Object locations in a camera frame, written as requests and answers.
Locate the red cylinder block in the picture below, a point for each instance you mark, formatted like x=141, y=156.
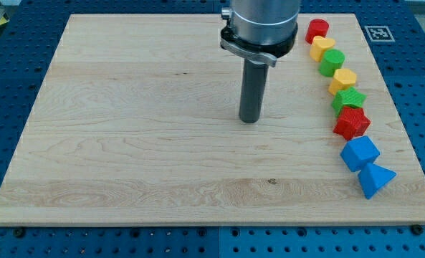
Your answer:
x=316, y=27

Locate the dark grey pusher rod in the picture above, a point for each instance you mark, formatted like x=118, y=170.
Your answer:
x=253, y=84

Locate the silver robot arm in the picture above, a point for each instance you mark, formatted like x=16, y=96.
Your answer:
x=264, y=22

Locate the yellow hexagon block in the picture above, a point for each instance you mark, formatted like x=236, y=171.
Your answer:
x=342, y=79

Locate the red star block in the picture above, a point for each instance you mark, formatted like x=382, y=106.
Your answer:
x=351, y=122

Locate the blue triangle block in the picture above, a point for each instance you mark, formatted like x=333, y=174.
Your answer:
x=374, y=177

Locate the green star block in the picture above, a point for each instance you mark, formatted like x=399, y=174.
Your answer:
x=350, y=97

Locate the yellow heart block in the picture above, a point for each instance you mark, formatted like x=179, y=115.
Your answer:
x=319, y=46

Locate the green cylinder block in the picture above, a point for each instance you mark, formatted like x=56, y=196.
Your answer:
x=332, y=60

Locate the white fiducial marker tag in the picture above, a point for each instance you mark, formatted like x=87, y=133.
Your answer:
x=379, y=33

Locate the blue cube block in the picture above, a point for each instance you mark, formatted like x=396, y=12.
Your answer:
x=358, y=152

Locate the black and silver clamp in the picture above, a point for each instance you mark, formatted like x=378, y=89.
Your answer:
x=267, y=54

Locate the wooden board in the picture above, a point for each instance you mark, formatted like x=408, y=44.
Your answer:
x=136, y=124

